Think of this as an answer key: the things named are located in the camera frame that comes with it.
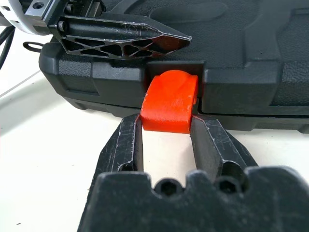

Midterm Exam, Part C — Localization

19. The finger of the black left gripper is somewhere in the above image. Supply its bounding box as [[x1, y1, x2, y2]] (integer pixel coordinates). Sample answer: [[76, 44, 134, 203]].
[[47, 15, 194, 60]]

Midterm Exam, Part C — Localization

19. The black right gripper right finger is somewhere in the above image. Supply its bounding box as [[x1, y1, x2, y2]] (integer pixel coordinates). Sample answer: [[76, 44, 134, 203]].
[[190, 114, 260, 180]]

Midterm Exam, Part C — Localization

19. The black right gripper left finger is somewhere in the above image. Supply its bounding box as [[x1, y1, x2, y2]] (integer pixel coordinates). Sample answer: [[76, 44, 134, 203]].
[[96, 114, 146, 175]]

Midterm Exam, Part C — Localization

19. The orange tool case latch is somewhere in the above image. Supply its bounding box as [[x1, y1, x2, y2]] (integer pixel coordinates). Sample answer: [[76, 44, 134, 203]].
[[140, 69, 199, 134]]

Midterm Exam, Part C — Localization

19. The black plastic tool case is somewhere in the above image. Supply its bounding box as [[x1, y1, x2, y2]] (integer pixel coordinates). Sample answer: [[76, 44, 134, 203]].
[[38, 0, 309, 135]]

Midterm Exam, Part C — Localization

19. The black tool case wrist strap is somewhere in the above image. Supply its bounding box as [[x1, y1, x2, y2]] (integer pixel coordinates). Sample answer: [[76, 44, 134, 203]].
[[23, 41, 44, 52]]

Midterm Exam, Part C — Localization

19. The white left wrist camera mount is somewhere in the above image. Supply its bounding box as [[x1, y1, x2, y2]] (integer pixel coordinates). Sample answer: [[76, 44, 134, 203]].
[[0, 0, 49, 35]]

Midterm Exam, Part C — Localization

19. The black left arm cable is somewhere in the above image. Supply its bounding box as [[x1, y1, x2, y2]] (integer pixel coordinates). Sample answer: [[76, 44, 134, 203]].
[[0, 25, 15, 71]]

